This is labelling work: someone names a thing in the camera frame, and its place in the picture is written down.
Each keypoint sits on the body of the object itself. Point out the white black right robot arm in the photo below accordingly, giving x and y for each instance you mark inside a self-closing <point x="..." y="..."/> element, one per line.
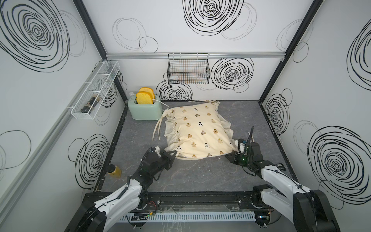
<point x="309" y="210"/>

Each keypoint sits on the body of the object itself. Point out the yellow bottle black cap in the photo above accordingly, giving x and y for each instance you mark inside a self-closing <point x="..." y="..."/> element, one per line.
<point x="114" y="171"/>

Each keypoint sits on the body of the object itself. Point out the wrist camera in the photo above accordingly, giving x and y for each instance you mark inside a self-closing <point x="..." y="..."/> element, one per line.
<point x="155" y="150"/>
<point x="241" y="145"/>

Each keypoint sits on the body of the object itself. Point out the white wire wall shelf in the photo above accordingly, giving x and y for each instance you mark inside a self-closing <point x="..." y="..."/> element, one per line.
<point x="99" y="84"/>

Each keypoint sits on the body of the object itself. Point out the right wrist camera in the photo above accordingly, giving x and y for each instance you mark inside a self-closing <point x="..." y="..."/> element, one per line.
<point x="241" y="145"/>

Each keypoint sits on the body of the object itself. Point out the black wire wall basket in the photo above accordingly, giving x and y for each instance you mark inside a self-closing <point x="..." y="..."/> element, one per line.
<point x="188" y="68"/>

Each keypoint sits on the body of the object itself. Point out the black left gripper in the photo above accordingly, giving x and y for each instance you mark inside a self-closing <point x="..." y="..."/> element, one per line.
<point x="168" y="158"/>

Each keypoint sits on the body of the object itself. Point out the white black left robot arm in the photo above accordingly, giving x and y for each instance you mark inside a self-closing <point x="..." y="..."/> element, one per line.
<point x="101" y="215"/>

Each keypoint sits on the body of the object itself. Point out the rear yellow toast slice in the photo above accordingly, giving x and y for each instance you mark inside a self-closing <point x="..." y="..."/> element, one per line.
<point x="148" y="90"/>

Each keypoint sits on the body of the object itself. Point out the cream animal print pillow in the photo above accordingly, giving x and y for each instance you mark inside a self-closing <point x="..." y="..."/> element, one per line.
<point x="197" y="131"/>

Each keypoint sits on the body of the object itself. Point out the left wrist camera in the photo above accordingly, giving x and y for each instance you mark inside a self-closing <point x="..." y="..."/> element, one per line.
<point x="155" y="150"/>

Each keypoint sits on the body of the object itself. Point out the yellow toast slice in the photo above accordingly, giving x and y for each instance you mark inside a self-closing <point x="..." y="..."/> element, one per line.
<point x="144" y="98"/>
<point x="148" y="90"/>

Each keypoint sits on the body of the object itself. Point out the front yellow toast slice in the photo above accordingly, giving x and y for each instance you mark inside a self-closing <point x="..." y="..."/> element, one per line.
<point x="144" y="98"/>

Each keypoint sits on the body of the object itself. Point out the mint green toaster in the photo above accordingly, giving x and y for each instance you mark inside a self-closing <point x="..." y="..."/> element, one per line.
<point x="145" y="112"/>

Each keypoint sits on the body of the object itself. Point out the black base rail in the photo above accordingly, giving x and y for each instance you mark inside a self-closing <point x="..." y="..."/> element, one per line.
<point x="200" y="200"/>

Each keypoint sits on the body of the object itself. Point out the dark bottle in shelf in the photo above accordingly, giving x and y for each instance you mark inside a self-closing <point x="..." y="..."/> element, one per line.
<point x="92" y="102"/>

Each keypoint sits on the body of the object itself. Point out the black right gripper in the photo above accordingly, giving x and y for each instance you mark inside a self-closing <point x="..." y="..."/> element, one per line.
<point x="234" y="159"/>

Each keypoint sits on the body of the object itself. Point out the grey slotted cable duct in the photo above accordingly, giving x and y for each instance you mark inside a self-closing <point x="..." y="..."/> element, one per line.
<point x="189" y="217"/>

